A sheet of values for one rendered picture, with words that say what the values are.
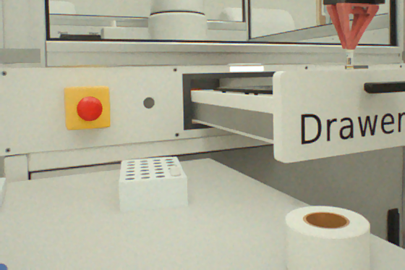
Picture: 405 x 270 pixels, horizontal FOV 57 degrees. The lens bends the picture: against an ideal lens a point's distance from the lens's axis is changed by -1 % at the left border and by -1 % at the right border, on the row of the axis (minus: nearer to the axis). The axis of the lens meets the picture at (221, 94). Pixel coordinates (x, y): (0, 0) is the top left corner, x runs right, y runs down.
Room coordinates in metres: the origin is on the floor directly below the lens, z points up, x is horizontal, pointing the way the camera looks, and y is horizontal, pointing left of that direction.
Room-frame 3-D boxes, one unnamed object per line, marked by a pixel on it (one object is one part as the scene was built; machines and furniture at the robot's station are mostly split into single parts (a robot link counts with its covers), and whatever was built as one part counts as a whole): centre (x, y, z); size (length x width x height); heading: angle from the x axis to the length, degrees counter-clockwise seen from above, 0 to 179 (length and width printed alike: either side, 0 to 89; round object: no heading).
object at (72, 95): (0.65, 0.23, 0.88); 0.07 x 0.05 x 0.07; 115
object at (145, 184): (0.52, 0.10, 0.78); 0.12 x 0.08 x 0.04; 13
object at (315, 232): (0.31, -0.09, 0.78); 0.07 x 0.07 x 0.04
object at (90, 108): (0.62, 0.22, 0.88); 0.04 x 0.03 x 0.04; 115
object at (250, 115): (0.70, -0.11, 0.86); 0.40 x 0.26 x 0.06; 25
